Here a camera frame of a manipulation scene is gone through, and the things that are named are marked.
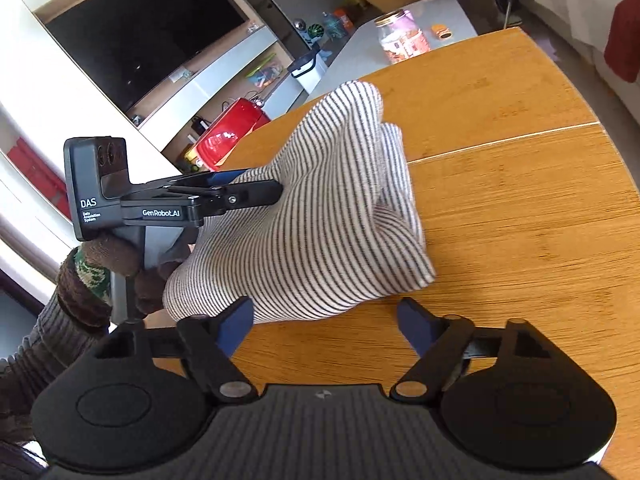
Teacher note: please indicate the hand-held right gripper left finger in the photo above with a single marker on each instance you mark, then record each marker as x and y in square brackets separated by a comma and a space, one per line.
[238, 326]

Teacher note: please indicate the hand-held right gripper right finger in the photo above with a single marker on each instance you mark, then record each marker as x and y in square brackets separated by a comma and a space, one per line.
[412, 321]

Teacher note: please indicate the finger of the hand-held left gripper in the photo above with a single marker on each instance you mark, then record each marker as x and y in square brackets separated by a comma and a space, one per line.
[226, 176]
[245, 195]

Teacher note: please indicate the striped white cloth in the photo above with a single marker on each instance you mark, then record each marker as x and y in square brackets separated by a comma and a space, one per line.
[320, 200]

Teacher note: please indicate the person's left hand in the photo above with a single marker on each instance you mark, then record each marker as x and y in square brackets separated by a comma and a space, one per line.
[112, 257]

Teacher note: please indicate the shiny red bag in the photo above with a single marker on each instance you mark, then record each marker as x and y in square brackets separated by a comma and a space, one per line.
[227, 132]

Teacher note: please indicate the red boxes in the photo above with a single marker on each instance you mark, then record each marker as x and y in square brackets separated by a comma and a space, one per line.
[40, 175]

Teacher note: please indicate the colourful toys on shelf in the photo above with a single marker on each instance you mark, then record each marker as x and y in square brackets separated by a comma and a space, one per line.
[264, 72]

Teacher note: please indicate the white television cabinet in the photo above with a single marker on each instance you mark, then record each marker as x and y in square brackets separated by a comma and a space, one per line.
[30, 70]

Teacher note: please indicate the silver ball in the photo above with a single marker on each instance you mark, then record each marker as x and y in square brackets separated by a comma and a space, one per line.
[299, 25]

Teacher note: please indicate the green patterned ball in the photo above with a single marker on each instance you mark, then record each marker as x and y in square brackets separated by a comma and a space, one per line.
[316, 33]

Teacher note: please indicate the black television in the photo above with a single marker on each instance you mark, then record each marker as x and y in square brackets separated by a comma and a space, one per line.
[140, 30]

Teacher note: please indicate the grey coffee table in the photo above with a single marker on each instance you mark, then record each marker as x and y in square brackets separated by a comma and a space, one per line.
[357, 57]

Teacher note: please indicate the green bottle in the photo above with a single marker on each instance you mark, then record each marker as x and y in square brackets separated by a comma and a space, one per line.
[334, 26]

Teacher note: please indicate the orange bottle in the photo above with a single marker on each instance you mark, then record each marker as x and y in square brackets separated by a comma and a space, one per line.
[345, 17]

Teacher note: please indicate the clear jar with pink contents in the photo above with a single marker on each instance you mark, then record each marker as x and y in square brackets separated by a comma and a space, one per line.
[402, 35]

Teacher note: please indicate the small orange object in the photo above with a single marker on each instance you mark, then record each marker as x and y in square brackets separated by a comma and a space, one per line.
[442, 32]

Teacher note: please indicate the white sofa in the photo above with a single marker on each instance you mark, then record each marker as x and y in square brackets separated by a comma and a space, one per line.
[570, 20]

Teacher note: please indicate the dark red cloth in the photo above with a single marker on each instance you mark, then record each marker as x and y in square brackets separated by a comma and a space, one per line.
[625, 40]

